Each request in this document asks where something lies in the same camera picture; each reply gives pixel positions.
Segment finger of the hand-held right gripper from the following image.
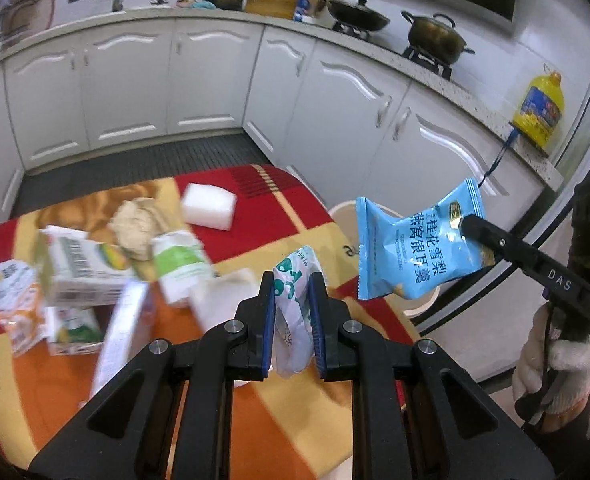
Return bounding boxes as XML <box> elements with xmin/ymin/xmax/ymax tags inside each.
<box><xmin>459</xmin><ymin>214</ymin><xmax>546</xmax><ymax>277</ymax></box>

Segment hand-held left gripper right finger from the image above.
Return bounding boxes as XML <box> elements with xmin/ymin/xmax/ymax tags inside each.
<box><xmin>307</xmin><ymin>271</ymin><xmax>550</xmax><ymax>480</ymax></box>

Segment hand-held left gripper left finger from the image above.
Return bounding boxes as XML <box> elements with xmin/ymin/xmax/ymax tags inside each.
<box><xmin>27</xmin><ymin>270</ymin><xmax>278</xmax><ymax>480</ymax></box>

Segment white green plastic wrapper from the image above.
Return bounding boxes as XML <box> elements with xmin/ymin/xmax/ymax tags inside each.
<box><xmin>273</xmin><ymin>246</ymin><xmax>320</xmax><ymax>378</ymax></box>

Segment blue snack packet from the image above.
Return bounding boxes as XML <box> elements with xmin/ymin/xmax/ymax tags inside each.
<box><xmin>356</xmin><ymin>178</ymin><xmax>486</xmax><ymax>301</ymax></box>

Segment cream plastic bin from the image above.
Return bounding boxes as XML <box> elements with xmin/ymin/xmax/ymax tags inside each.
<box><xmin>327</xmin><ymin>200</ymin><xmax>443</xmax><ymax>318</ymax></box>

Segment white foam block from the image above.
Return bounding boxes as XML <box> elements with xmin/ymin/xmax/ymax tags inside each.
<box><xmin>181</xmin><ymin>182</ymin><xmax>238</xmax><ymax>232</ymax></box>

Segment white box with rainbow ball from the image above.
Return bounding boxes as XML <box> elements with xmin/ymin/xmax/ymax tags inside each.
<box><xmin>35</xmin><ymin>227</ymin><xmax>138</xmax><ymax>307</ymax></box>

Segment person's right forearm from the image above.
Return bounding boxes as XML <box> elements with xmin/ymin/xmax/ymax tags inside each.
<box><xmin>522</xmin><ymin>402</ymin><xmax>590</xmax><ymax>461</ymax></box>

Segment person's right hand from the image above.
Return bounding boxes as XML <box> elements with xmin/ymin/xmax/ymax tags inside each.
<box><xmin>512</xmin><ymin>305</ymin><xmax>590</xmax><ymax>417</ymax></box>

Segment white green tissue packet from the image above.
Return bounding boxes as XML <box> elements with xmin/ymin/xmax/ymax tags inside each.
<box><xmin>151</xmin><ymin>229</ymin><xmax>216</xmax><ymax>306</ymax></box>

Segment red yellow printed blanket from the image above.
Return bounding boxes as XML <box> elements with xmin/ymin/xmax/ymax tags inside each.
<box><xmin>0</xmin><ymin>162</ymin><xmax>426</xmax><ymax>480</ymax></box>

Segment speckled kitchen countertop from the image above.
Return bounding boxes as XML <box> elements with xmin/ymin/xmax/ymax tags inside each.
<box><xmin>0</xmin><ymin>0</ymin><xmax>566</xmax><ymax>191</ymax></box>

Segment yellow cooking oil bottle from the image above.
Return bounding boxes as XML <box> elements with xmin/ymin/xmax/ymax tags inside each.
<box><xmin>512</xmin><ymin>62</ymin><xmax>566</xmax><ymax>148</ymax></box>

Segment flat white box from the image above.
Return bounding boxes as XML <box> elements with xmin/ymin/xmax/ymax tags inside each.
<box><xmin>91</xmin><ymin>280</ymin><xmax>156</xmax><ymax>403</ymax></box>

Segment crumpled brown paper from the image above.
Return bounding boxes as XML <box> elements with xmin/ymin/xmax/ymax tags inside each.
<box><xmin>111</xmin><ymin>197</ymin><xmax>168</xmax><ymax>261</ymax></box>

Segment small white green box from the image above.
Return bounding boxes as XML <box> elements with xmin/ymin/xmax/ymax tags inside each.
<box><xmin>45</xmin><ymin>305</ymin><xmax>104</xmax><ymax>357</ymax></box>

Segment gas stove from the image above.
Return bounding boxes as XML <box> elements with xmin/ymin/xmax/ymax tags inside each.
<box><xmin>332</xmin><ymin>20</ymin><xmax>453</xmax><ymax>81</ymax></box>

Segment dark ribbed floor mat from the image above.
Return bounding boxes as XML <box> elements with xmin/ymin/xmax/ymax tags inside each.
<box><xmin>12</xmin><ymin>130</ymin><xmax>316</xmax><ymax>218</ymax></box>

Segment bronze pot with lid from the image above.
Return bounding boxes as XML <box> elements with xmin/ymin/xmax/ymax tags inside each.
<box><xmin>401</xmin><ymin>10</ymin><xmax>476</xmax><ymax>66</ymax></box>

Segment white orange packet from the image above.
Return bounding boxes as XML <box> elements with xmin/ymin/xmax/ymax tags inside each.
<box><xmin>0</xmin><ymin>259</ymin><xmax>48</xmax><ymax>358</ymax></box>

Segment black wok with lid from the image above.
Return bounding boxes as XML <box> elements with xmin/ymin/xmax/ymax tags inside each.
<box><xmin>327</xmin><ymin>0</ymin><xmax>392</xmax><ymax>33</ymax></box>

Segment white kitchen cabinets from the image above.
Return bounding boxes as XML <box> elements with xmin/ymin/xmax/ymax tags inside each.
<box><xmin>0</xmin><ymin>15</ymin><xmax>546</xmax><ymax>221</ymax></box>

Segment blue cord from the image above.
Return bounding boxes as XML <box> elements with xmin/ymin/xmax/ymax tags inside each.
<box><xmin>477</xmin><ymin>127</ymin><xmax>520</xmax><ymax>191</ymax></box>

